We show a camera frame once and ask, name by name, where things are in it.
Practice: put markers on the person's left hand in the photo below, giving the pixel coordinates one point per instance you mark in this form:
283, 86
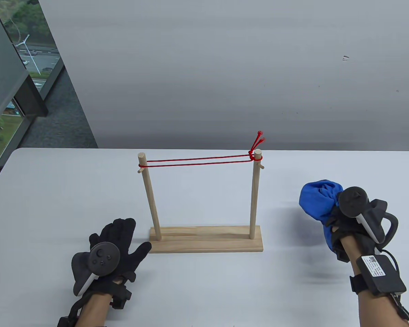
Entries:
121, 231

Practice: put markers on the person's right hand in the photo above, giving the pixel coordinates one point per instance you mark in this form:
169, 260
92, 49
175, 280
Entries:
341, 231

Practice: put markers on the blue towel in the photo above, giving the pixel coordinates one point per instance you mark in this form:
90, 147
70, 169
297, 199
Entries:
315, 204

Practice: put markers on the wooden rack with posts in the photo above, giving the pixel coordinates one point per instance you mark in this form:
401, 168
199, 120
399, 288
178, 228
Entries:
208, 243

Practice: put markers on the person's right forearm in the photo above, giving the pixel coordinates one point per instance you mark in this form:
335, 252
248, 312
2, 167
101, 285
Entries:
378, 310

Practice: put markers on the dark grey left hand controller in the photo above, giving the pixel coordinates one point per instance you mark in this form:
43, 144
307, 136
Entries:
104, 257

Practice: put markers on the dark grey hand controller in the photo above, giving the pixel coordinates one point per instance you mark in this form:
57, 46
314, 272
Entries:
104, 257
352, 201

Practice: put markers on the dark grey right hand controller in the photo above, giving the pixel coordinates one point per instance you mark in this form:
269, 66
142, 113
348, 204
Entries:
352, 201

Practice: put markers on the grey window frame post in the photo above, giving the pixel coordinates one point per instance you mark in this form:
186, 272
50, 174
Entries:
3, 68

